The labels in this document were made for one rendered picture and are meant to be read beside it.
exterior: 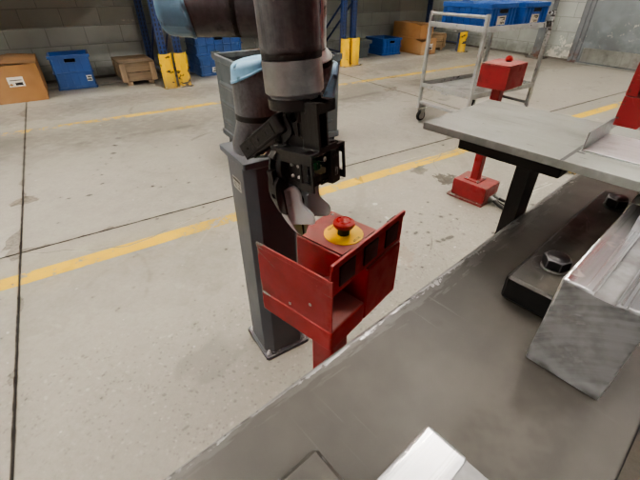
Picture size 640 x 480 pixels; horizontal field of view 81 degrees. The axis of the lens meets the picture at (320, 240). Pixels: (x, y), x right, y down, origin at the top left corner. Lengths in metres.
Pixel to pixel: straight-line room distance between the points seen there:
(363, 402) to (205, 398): 1.12
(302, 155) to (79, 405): 1.28
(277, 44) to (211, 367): 1.22
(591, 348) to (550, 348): 0.03
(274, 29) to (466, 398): 0.42
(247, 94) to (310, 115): 0.53
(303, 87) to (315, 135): 0.06
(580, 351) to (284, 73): 0.40
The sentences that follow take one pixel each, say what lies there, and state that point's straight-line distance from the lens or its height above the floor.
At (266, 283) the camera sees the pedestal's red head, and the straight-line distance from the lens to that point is 0.66.
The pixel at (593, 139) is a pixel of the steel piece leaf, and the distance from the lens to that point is 0.55.
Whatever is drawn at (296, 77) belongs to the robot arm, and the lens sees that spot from 0.48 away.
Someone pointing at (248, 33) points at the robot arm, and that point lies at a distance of 0.60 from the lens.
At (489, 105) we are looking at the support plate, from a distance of 0.67.
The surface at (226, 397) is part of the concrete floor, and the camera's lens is 1.41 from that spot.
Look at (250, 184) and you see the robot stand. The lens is 1.04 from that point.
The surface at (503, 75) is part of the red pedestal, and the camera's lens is 2.32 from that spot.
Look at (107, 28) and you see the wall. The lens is 6.65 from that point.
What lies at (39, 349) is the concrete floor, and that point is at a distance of 1.84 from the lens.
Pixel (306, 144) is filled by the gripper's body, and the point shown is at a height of 0.99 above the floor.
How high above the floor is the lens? 1.16
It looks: 35 degrees down
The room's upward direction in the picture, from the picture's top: straight up
